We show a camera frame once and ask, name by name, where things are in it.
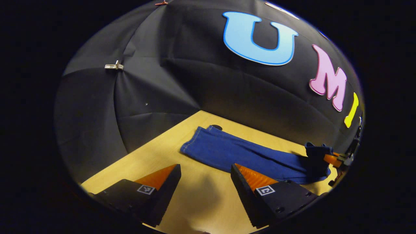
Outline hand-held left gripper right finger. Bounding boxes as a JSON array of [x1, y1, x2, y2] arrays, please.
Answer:
[[230, 163, 319, 229]]

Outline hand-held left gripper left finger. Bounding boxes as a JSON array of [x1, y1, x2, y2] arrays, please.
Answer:
[[88, 164, 182, 228]]

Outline blue jeans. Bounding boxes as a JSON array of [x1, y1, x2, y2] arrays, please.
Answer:
[[180, 125, 333, 185]]

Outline black backdrop cloth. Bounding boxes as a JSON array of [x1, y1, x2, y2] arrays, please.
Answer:
[[54, 0, 364, 182]]

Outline silver cloth clip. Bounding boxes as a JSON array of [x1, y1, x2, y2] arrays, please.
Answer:
[[104, 60, 124, 71]]

